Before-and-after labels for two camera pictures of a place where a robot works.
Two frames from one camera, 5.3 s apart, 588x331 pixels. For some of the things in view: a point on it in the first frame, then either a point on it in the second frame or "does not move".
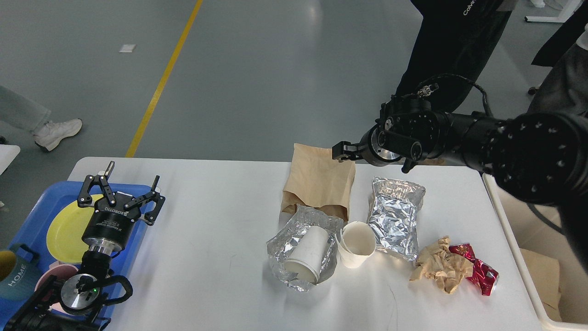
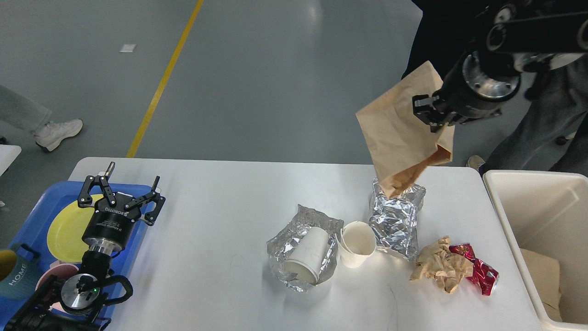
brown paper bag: [545, 272] does not move
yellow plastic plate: [66, 230] does not move
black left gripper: [115, 214] does not move
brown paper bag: [314, 179] to [402, 146]
